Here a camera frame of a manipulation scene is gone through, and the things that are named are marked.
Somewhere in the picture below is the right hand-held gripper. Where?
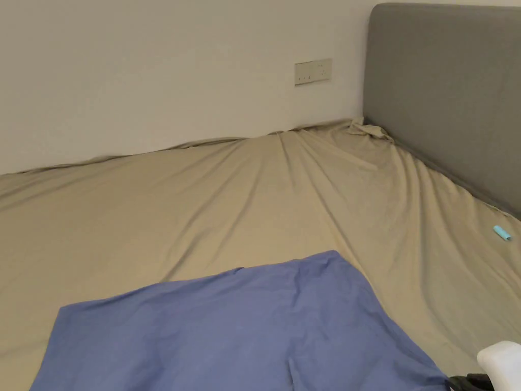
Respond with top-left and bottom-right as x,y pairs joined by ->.
447,340 -> 521,391

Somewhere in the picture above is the blue garment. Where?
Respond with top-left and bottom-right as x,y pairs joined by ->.
29,250 -> 452,391

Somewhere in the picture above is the grey padded headboard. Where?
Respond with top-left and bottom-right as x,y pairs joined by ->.
362,3 -> 521,220

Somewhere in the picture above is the bed with beige sheet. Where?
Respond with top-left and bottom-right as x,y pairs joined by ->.
0,117 -> 521,391

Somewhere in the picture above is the wall socket panel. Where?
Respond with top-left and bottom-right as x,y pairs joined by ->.
294,58 -> 333,87

